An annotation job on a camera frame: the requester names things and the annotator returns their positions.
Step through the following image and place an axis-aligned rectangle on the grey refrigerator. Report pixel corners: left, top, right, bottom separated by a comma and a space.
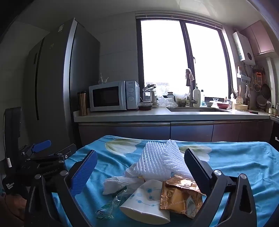
23, 17, 101, 151

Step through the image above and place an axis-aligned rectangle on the white tissue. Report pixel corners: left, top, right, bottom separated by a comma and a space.
102, 176, 144, 195

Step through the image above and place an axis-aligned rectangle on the pink wall cabinet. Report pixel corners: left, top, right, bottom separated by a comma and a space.
241, 21, 275, 57

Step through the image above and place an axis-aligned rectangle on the copper thermos flask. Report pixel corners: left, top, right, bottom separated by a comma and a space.
77, 90, 89, 116

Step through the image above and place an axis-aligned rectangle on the white wall rack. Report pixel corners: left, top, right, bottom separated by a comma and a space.
237, 67, 251, 82

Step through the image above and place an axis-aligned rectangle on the kitchen window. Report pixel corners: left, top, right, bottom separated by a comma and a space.
136, 14, 235, 101

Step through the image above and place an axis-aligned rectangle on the plastic bag with food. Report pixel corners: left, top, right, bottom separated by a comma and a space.
174, 93, 190, 107

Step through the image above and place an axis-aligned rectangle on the blue dotted paper cup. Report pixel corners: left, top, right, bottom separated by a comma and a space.
119, 179, 171, 225

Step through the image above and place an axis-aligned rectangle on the gold foil wrapper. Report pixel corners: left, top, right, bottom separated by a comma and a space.
160, 175, 207, 219

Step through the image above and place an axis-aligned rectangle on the black frying pan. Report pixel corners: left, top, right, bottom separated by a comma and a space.
261, 83, 271, 96

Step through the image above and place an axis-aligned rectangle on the clear green-edged wrapper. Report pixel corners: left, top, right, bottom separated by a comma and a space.
96, 189, 128, 219

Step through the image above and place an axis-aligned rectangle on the metal kitchen faucet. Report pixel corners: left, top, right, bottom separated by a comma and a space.
185, 69, 198, 107

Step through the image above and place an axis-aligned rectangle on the kitchen sink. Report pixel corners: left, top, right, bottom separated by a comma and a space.
167, 106, 229, 113

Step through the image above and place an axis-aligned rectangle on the white foam fruit net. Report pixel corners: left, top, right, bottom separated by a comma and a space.
125, 140, 194, 181

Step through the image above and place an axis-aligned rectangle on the kitchen counter cabinet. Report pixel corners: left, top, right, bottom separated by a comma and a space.
73, 107, 275, 149

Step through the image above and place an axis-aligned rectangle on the person's left hand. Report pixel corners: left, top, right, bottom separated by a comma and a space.
0, 194, 28, 220

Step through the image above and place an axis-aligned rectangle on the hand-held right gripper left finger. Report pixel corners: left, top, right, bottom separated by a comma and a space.
24, 150, 98, 227

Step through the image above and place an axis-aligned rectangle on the white microwave oven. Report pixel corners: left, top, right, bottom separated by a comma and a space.
89, 80, 140, 112

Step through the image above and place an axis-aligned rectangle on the white soap bottle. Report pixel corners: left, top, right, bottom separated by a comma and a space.
193, 83, 201, 107

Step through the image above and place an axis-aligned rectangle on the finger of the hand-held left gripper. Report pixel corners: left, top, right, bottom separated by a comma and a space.
21, 140, 52, 159
42, 143, 77, 168

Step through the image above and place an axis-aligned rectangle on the glass electric kettle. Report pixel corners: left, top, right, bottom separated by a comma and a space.
143, 84, 157, 108

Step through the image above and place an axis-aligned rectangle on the white water heater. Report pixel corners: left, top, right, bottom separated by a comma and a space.
232, 31, 256, 65

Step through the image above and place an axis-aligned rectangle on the blue floral tablecloth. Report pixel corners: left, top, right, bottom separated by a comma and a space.
50, 135, 279, 227

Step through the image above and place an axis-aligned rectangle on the clear plastic bag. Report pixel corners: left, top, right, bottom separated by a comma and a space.
157, 96, 178, 108

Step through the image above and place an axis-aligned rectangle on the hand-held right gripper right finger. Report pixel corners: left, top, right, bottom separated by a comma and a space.
184, 148, 258, 227

